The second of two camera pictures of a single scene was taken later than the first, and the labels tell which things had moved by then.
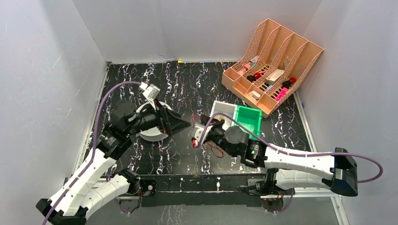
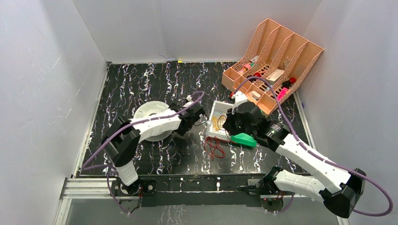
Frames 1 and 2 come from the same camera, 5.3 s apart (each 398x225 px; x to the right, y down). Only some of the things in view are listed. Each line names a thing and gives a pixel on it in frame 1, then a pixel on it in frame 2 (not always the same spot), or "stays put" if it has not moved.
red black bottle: [287, 84] stays put
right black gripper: [215, 123] → [228, 124]
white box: [270, 79] stays put
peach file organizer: [279, 63] stays put
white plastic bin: [219, 107] stays put
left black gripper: [162, 120] → [193, 115]
